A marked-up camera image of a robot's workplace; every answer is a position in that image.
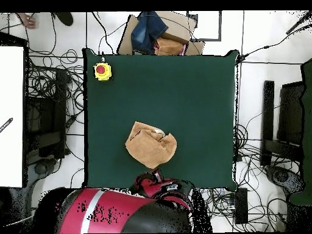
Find tan terry towel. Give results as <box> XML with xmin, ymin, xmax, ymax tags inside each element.
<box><xmin>124</xmin><ymin>121</ymin><xmax>178</xmax><ymax>169</ymax></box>

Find black flat bar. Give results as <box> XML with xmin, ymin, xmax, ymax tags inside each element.
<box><xmin>260</xmin><ymin>80</ymin><xmax>275</xmax><ymax>168</ymax></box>

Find person's hand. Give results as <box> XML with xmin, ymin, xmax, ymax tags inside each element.
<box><xmin>23</xmin><ymin>13</ymin><xmax>40</xmax><ymax>30</ymax></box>

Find dark green table cloth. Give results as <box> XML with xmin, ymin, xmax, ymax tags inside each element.
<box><xmin>82</xmin><ymin>48</ymin><xmax>240</xmax><ymax>193</ymax></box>

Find black power strip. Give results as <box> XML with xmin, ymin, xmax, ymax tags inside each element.
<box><xmin>233</xmin><ymin>187</ymin><xmax>249</xmax><ymax>225</ymax></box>

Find yellow emergency stop button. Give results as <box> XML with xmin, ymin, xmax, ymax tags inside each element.
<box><xmin>93</xmin><ymin>62</ymin><xmax>113</xmax><ymax>82</ymax></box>

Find black equipment case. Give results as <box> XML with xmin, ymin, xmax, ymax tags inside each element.
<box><xmin>24</xmin><ymin>66</ymin><xmax>68</xmax><ymax>160</ymax></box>

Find folded tan towel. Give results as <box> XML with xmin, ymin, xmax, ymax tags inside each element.
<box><xmin>154</xmin><ymin>37</ymin><xmax>187</xmax><ymax>56</ymax></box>

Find blue denim jeans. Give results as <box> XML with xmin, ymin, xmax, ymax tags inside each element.
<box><xmin>130</xmin><ymin>10</ymin><xmax>169</xmax><ymax>55</ymax></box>

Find black box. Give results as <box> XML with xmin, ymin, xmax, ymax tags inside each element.
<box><xmin>277</xmin><ymin>81</ymin><xmax>306</xmax><ymax>147</ymax></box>

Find brown cardboard box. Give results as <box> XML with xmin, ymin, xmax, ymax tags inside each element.
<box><xmin>116</xmin><ymin>10</ymin><xmax>206</xmax><ymax>56</ymax></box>

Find green cloth on side table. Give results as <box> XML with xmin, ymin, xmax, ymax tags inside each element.
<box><xmin>289</xmin><ymin>57</ymin><xmax>312</xmax><ymax>206</ymax></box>

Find white desk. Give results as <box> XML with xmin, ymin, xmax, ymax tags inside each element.
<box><xmin>0</xmin><ymin>46</ymin><xmax>24</xmax><ymax>188</ymax></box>

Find person's foot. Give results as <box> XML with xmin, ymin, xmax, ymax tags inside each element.
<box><xmin>54</xmin><ymin>12</ymin><xmax>74</xmax><ymax>27</ymax></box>

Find black rod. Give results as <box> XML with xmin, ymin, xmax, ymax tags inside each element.
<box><xmin>285</xmin><ymin>10</ymin><xmax>312</xmax><ymax>35</ymax></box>

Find black pedestal foot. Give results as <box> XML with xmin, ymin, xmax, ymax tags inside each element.
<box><xmin>264</xmin><ymin>165</ymin><xmax>306</xmax><ymax>196</ymax></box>
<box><xmin>26</xmin><ymin>158</ymin><xmax>58</xmax><ymax>188</ymax></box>

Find black square metal frame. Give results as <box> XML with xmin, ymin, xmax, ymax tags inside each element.
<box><xmin>186</xmin><ymin>10</ymin><xmax>223</xmax><ymax>42</ymax></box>

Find black cable with connector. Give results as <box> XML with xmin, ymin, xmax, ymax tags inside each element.
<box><xmin>236</xmin><ymin>23</ymin><xmax>312</xmax><ymax>63</ymax></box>

